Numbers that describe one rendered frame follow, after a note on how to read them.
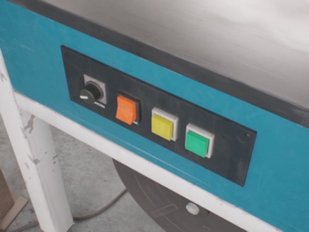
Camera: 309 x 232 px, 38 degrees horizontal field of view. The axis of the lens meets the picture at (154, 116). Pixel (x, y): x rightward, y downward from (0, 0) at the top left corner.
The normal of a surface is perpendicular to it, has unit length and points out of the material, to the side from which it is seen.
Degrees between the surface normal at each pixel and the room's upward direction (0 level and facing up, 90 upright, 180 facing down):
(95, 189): 0
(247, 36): 0
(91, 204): 0
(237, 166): 90
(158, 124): 90
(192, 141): 90
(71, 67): 90
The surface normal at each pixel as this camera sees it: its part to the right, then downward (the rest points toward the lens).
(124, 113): -0.51, 0.29
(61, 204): 0.84, 0.40
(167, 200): -0.55, 0.60
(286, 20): 0.00, -0.70
